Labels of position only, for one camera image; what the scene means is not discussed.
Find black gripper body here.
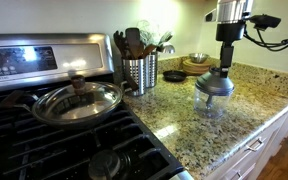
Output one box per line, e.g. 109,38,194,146
215,22,246,69

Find grey conical chopper lid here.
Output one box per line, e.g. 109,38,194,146
194,67,236,97

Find clear plastic chopper bowl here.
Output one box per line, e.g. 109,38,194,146
193,87,234,119

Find small steel bowl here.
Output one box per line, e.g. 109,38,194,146
188,52,211,65

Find glass pan lid wooden knob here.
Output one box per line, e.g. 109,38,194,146
37,74,124,123

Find small black iron skillet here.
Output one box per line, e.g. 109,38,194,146
162,69,189,83

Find steel ladle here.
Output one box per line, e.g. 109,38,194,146
156,43,176,55

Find perforated steel utensil holder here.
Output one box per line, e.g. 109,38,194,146
121,57,148,98
145,52,159,89

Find wooden spoon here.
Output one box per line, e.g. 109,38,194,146
140,44,158,60

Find kitchen base cabinet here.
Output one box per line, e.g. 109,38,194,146
203,96,288,180

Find wooden spatula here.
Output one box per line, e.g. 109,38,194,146
124,27,145,60

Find black kitchen utensil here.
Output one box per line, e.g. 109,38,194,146
113,30,129,60

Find black stove burner cap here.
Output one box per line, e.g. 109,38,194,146
87,149,122,180

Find steel frying pan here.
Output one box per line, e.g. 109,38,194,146
0,81,141,130

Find stainless steel gas stove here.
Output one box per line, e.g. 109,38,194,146
0,33,194,180

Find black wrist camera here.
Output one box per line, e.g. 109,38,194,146
249,13,282,32

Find black cable bundle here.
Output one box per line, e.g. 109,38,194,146
243,24,288,53

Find silver drawer handle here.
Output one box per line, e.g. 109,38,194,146
229,169,244,180
245,136,265,153

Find wire whisk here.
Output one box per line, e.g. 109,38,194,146
137,20,162,48

